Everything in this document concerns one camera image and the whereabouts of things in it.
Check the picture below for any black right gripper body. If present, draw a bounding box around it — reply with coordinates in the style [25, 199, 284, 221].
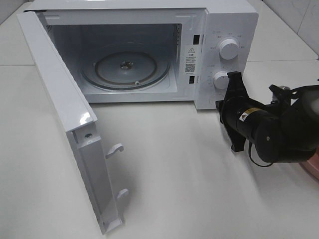
[223, 97, 274, 144]

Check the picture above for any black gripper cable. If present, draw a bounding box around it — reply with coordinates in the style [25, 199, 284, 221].
[247, 140, 274, 168]

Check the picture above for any white microwave oven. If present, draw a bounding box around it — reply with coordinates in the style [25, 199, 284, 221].
[18, 0, 259, 110]

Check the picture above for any pink round plate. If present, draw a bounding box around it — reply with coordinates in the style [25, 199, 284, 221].
[299, 147, 319, 183]

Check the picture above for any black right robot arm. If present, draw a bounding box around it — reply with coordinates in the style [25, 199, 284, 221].
[216, 71, 319, 167]

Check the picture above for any glass microwave turntable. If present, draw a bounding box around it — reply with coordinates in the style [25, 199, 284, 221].
[81, 43, 170, 91]

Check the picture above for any round door release button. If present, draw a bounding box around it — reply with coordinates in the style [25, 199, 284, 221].
[209, 94, 224, 107]

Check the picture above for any upper white microwave knob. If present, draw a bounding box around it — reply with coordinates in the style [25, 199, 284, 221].
[218, 37, 240, 60]

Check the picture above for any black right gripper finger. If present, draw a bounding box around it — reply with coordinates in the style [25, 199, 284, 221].
[215, 100, 246, 152]
[224, 71, 249, 100]

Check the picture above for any white microwave knob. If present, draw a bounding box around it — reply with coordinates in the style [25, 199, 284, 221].
[218, 37, 240, 60]
[213, 71, 229, 90]

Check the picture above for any lower white microwave knob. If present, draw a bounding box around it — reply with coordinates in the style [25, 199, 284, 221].
[213, 71, 229, 90]

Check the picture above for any white warning label sticker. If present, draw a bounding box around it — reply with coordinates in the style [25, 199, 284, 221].
[183, 45, 198, 74]

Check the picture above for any white microwave door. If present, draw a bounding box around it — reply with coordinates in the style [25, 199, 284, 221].
[17, 11, 128, 234]

